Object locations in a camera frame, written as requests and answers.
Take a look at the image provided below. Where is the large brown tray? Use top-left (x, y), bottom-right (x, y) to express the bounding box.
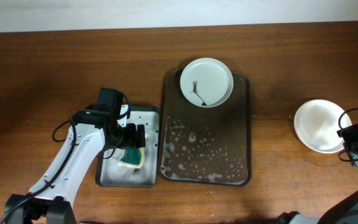
top-left (157, 70), bottom-right (252, 187)

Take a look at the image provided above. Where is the small dark green tray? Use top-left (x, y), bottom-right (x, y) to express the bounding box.
top-left (96, 106), bottom-right (160, 188)

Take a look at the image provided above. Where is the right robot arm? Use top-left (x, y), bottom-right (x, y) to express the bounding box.
top-left (276, 123), bottom-right (358, 223)

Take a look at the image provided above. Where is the green and yellow sponge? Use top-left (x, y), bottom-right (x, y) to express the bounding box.
top-left (119, 147), bottom-right (145, 169)

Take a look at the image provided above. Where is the pinkish white plate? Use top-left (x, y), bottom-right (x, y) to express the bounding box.
top-left (296, 131), bottom-right (344, 154)

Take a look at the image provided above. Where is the light green plate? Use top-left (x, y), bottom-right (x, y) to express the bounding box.
top-left (180, 58), bottom-right (234, 108)

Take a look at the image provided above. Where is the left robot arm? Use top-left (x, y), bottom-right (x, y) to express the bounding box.
top-left (0, 88), bottom-right (145, 223)

